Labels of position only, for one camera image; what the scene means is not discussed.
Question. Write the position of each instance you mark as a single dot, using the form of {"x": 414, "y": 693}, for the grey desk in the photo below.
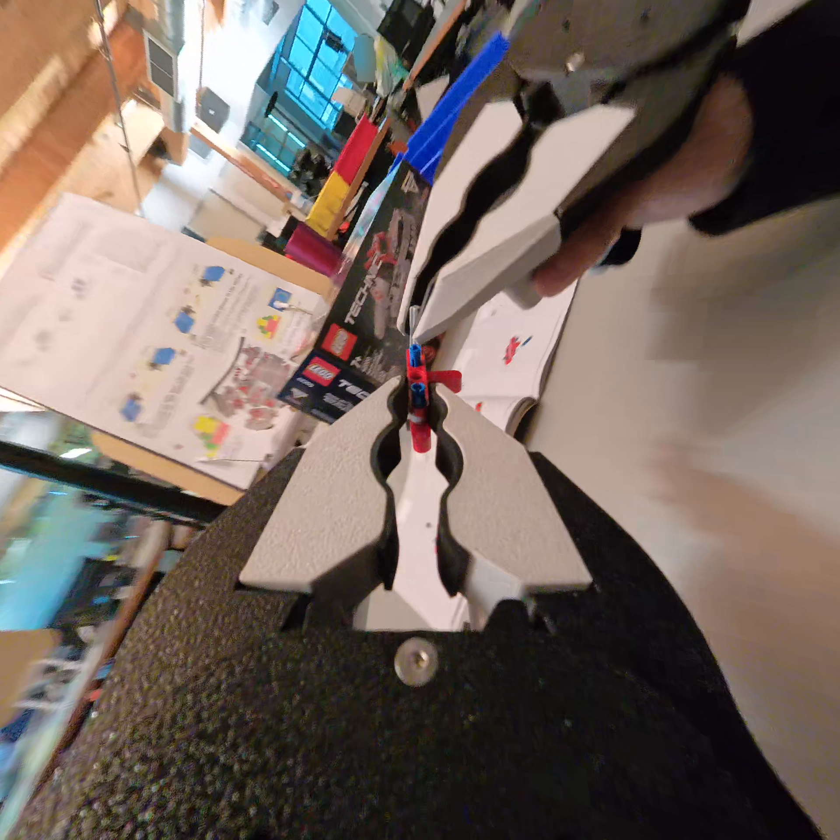
{"x": 722, "y": 394}

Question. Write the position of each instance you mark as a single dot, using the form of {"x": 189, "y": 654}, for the wooden display board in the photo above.
{"x": 289, "y": 272}

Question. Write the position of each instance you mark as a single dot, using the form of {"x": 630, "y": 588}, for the grey toy axle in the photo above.
{"x": 413, "y": 325}

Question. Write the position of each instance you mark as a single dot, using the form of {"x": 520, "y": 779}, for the metal air duct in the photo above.
{"x": 164, "y": 59}

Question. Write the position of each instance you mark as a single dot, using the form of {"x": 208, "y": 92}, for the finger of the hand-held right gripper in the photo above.
{"x": 512, "y": 223}
{"x": 453, "y": 190}

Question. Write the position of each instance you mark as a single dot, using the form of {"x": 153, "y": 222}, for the red storage bin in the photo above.
{"x": 361, "y": 151}

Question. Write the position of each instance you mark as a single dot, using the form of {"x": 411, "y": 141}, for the printed instruction sheet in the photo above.
{"x": 131, "y": 315}

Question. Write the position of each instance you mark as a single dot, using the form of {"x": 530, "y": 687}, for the person's right forearm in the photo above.
{"x": 787, "y": 131}

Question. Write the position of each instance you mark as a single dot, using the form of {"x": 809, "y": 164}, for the open instruction booklet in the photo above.
{"x": 485, "y": 374}

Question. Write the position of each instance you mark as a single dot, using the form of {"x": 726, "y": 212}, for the magenta storage bin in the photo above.
{"x": 313, "y": 249}

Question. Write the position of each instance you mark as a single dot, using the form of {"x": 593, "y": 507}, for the black toy set box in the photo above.
{"x": 367, "y": 295}

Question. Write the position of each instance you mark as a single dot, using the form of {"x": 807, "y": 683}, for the yellow storage bin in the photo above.
{"x": 331, "y": 203}

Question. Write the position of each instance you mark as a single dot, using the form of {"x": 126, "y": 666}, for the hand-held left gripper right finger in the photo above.
{"x": 518, "y": 518}

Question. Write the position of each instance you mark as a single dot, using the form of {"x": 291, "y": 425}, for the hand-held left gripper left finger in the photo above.
{"x": 321, "y": 512}

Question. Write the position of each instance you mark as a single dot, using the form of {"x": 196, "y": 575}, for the large window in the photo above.
{"x": 315, "y": 39}

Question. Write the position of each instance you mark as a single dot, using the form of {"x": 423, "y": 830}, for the red toy brick assembly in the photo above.
{"x": 418, "y": 380}

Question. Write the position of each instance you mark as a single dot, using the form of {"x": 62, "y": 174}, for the black metal rail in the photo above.
{"x": 98, "y": 479}

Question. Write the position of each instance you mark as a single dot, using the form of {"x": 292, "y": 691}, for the blue plastic bin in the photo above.
{"x": 453, "y": 111}

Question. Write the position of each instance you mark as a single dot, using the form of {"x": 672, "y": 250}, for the person's right hand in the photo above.
{"x": 695, "y": 170}

